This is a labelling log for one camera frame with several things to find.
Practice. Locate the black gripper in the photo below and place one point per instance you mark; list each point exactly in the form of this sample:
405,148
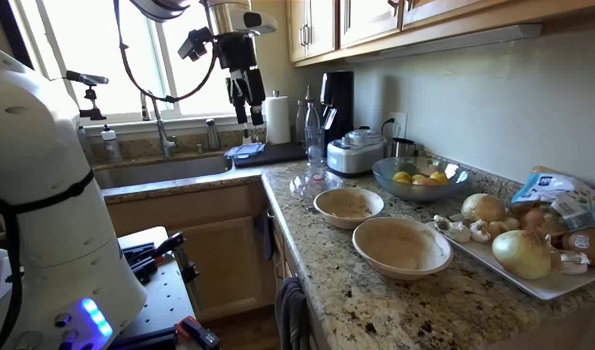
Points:
238,53

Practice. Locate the white bowl with pink mark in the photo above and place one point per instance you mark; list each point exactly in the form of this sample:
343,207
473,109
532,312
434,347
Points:
349,207

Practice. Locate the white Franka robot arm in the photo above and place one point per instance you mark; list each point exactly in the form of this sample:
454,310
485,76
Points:
45,195

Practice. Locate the glass fruit bowl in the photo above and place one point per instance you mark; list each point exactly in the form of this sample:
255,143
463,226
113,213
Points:
421,191

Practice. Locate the dirty white bowl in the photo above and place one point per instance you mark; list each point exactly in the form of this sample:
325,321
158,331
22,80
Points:
401,248

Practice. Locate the white paper towel roll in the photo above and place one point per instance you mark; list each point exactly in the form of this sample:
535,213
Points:
277,119

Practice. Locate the small grey bottle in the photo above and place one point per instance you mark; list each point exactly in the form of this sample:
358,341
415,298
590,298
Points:
213,137

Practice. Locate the blue-rimmed container lid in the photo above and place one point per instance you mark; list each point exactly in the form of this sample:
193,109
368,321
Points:
246,150

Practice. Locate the black drying mat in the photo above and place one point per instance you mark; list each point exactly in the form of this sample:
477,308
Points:
281,156

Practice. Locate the clear plastic bottle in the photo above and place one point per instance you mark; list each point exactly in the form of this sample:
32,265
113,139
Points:
314,139

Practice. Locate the black soda maker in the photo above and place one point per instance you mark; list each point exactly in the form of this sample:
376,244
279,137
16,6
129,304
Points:
339,104

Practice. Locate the chrome sink faucet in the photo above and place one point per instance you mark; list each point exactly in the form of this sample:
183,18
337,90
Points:
160,129

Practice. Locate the kitchen sink basin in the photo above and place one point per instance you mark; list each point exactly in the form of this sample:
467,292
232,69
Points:
162,170

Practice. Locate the upper wooden cabinets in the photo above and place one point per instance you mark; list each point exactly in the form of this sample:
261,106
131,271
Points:
349,20

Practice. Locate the wooden cabinets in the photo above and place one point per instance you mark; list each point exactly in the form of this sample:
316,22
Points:
349,20
213,259

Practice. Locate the dark hanging cloth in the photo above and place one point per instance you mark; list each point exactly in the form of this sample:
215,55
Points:
265,234

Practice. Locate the soap dispenser bottle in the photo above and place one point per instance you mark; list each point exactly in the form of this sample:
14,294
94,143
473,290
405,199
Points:
110,146

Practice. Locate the small metal pot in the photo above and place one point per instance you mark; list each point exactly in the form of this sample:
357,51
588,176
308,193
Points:
401,148

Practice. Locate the lower wooden cabinets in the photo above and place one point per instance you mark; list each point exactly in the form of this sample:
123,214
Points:
213,259

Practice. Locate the yellow lemon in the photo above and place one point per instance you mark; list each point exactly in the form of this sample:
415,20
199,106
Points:
401,178
438,176
423,181

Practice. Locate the black clamp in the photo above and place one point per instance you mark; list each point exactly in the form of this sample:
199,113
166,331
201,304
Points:
148,253

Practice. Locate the under-cabinet light strip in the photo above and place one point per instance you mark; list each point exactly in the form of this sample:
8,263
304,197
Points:
440,41

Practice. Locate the robot mounting table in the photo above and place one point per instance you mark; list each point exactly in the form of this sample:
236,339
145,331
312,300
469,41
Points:
154,298

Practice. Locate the grey hanging towel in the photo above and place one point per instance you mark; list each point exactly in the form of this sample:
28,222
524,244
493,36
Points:
290,314

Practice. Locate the red black tool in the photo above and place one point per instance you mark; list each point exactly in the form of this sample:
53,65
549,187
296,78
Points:
197,331

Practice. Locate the white mushroom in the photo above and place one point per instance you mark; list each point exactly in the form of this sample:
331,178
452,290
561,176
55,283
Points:
456,230
487,230
572,263

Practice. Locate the brown-skinned onion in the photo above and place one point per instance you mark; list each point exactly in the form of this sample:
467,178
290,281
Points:
483,207

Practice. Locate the large yellow onion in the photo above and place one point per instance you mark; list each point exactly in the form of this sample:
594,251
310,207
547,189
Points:
522,253

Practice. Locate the small brown onion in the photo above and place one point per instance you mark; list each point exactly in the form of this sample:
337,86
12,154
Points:
541,220

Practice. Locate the blue white food bag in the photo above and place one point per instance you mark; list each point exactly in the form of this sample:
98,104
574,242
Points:
570,195

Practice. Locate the white rectangular tray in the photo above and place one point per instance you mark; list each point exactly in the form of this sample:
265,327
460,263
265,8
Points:
543,286

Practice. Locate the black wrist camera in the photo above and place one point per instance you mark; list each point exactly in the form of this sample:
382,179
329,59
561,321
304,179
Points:
193,43

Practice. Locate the white wall outlet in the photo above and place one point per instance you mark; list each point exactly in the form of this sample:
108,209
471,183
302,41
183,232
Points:
399,123

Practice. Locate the black camera on stand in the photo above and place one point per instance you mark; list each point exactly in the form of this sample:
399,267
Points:
90,78

